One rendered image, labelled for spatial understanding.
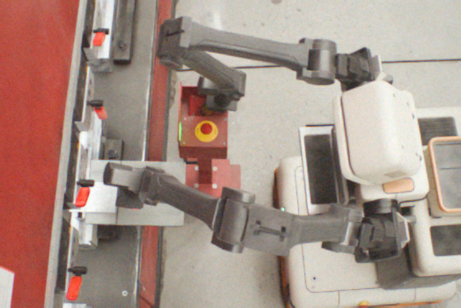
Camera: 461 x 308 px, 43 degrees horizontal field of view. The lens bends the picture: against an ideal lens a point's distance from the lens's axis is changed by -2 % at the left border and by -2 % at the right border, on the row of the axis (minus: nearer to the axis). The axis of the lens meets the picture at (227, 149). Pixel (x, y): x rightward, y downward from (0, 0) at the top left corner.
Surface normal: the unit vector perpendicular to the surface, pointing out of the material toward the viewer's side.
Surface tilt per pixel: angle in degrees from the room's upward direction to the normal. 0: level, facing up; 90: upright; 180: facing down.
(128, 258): 0
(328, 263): 0
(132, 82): 0
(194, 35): 21
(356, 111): 42
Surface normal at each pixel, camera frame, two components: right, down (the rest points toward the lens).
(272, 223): -0.14, -0.01
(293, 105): 0.03, -0.33
